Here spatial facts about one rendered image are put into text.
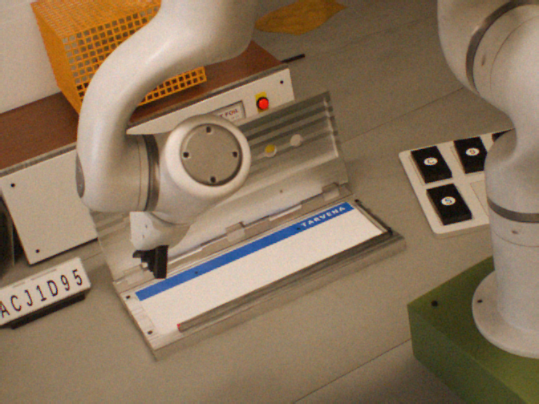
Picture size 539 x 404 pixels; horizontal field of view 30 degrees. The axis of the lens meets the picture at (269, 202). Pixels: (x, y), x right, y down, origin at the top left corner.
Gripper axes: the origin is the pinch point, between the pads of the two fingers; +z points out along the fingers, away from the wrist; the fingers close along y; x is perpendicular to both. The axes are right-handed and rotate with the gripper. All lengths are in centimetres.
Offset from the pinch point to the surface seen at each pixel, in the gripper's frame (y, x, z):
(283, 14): -68, 60, 101
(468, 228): -1, 58, 23
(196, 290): 5.6, 15.4, 36.1
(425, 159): -16, 60, 38
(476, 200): -6, 63, 27
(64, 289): 3.0, -3.8, 48.5
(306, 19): -65, 64, 96
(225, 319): 11.0, 17.7, 28.8
